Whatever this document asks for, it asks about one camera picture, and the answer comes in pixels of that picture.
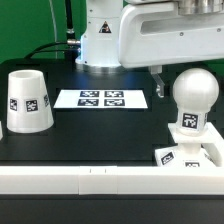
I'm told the white marker sheet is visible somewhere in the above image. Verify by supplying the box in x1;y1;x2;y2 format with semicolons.
54;90;148;109

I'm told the white lamp shade cone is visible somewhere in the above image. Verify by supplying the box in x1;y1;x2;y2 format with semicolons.
7;70;54;133

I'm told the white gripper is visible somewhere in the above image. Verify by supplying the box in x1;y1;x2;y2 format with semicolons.
118;0;224;98

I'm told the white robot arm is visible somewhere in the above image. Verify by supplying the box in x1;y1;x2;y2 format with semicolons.
76;0;224;96

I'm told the black cable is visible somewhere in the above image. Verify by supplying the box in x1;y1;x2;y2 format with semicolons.
24;0;82;60

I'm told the white lamp bulb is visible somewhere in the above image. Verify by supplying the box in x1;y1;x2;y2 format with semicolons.
173;68;219;136

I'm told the white part at left edge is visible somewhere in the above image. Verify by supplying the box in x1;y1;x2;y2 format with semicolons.
0;121;3;141

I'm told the white lamp base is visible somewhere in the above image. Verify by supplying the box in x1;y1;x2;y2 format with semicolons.
155;122;224;168

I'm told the white table border frame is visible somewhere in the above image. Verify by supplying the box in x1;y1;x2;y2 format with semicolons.
0;121;224;196

